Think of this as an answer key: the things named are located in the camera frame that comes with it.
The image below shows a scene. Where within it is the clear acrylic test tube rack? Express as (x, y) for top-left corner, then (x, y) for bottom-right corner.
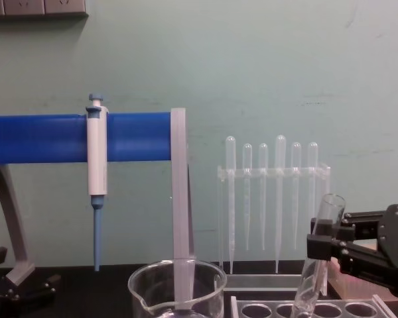
(230, 292), (394, 318)

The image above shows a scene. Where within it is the white and blue micropipette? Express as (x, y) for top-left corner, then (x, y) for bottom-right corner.
(84, 93), (110, 273)

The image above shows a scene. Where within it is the black table cloth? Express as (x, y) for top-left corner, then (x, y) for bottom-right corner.
(0, 261), (398, 318)

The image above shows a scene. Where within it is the clear glass test tube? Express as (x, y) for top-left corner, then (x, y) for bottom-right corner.
(291, 193), (348, 318)

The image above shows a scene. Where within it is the clear glass beaker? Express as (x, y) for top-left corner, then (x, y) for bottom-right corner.
(127, 259), (228, 318)

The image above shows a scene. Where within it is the large clear transfer pipette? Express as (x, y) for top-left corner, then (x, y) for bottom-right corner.
(274, 134), (287, 274)
(225, 134), (237, 275)

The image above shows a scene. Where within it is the blue and grey pipette stand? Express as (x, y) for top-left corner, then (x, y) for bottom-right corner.
(0, 107), (198, 286)

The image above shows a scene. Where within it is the brown cardboard tray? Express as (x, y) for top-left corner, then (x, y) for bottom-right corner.
(328, 238), (398, 301)

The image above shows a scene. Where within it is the small clear transfer pipette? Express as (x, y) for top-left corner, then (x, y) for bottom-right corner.
(307, 141), (320, 220)
(258, 142), (269, 251)
(291, 141), (302, 250)

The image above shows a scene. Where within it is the clear acrylic pipette rack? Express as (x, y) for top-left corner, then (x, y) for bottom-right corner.
(216, 161), (332, 296)

